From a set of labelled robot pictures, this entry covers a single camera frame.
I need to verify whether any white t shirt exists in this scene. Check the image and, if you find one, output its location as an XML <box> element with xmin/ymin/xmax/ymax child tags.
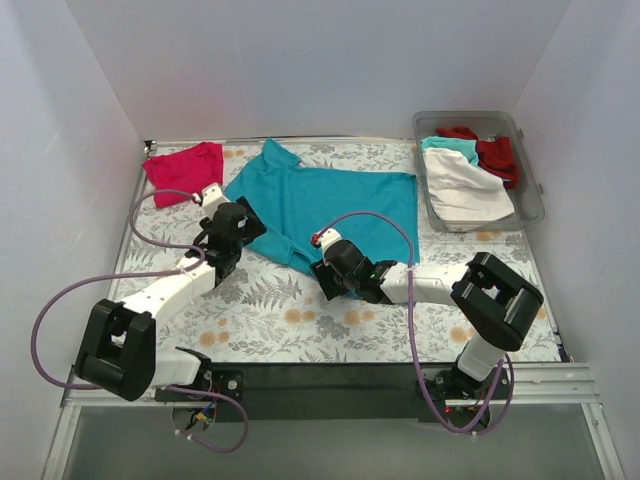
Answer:
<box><xmin>423</xmin><ymin>147</ymin><xmax>515</xmax><ymax>223</ymax></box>

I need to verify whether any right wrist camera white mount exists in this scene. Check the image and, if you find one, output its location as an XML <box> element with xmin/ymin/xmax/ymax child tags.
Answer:
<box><xmin>311</xmin><ymin>228</ymin><xmax>342</xmax><ymax>256</ymax></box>

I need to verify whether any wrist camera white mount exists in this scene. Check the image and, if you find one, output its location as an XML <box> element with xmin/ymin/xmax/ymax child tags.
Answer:
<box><xmin>192</xmin><ymin>183</ymin><xmax>230</xmax><ymax>218</ymax></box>
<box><xmin>311</xmin><ymin>228</ymin><xmax>342</xmax><ymax>256</ymax></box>

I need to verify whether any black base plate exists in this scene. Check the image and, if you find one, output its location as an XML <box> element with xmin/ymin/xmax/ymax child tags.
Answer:
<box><xmin>149</xmin><ymin>362</ymin><xmax>514</xmax><ymax>436</ymax></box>

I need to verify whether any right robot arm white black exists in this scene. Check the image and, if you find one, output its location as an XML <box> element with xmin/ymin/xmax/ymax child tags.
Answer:
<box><xmin>311</xmin><ymin>230</ymin><xmax>544</xmax><ymax>398</ymax></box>

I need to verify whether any teal blue t shirt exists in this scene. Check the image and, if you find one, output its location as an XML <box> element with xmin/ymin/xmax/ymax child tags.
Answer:
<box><xmin>225</xmin><ymin>139</ymin><xmax>419</xmax><ymax>274</ymax></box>

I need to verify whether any light mint t shirt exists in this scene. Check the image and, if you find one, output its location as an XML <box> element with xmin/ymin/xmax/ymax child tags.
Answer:
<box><xmin>421</xmin><ymin>136</ymin><xmax>479</xmax><ymax>167</ymax></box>

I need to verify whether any aluminium frame rail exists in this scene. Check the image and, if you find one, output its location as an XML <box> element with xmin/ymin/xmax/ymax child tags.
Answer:
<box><xmin>44</xmin><ymin>363</ymin><xmax>624</xmax><ymax>479</ymax></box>

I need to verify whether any folded pink t shirt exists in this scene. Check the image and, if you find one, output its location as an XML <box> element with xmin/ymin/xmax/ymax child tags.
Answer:
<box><xmin>142</xmin><ymin>142</ymin><xmax>224</xmax><ymax>194</ymax></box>

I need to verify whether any dark red t shirt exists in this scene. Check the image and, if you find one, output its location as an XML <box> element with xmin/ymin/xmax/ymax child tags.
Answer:
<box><xmin>436</xmin><ymin>126</ymin><xmax>520</xmax><ymax>190</ymax></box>

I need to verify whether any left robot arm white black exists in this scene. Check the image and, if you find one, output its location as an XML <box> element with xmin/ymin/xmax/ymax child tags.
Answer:
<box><xmin>74</xmin><ymin>197</ymin><xmax>266</xmax><ymax>401</ymax></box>

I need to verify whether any floral patterned table mat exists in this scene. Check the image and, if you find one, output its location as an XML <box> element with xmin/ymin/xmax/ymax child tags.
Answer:
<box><xmin>116</xmin><ymin>139</ymin><xmax>561</xmax><ymax>363</ymax></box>

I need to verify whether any clear plastic bin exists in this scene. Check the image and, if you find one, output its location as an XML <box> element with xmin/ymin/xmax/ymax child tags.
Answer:
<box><xmin>412</xmin><ymin>111</ymin><xmax>544</xmax><ymax>232</ymax></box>

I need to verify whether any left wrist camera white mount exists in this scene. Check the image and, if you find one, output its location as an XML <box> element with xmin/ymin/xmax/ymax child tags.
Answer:
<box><xmin>192</xmin><ymin>183</ymin><xmax>230</xmax><ymax>218</ymax></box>

